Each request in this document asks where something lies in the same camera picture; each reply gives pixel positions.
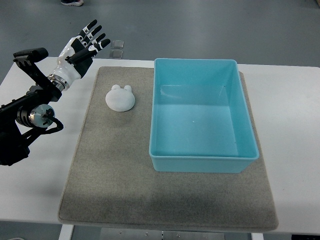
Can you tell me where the white round toy with ears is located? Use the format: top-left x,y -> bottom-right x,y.
105,84 -> 136,112

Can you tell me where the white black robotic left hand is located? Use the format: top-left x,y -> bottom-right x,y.
48,19 -> 111,91

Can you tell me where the light blue plastic box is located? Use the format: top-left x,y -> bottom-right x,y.
149,58 -> 260,173

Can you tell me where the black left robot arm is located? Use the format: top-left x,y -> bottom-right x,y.
0,47 -> 64,166

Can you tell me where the metal table base plate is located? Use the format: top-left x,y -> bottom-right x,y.
99,227 -> 253,240

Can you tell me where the lower floor metal plate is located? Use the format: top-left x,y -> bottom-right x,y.
109,50 -> 124,59

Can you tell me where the dark shoe at top left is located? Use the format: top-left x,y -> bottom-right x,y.
60,0 -> 84,7

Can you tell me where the grey felt mat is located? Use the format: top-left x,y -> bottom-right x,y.
58,67 -> 279,232

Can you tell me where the floor metal plate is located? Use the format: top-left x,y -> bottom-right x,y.
110,40 -> 124,49
109,50 -> 124,59

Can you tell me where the upper floor metal plate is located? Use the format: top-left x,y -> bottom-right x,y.
110,40 -> 124,49

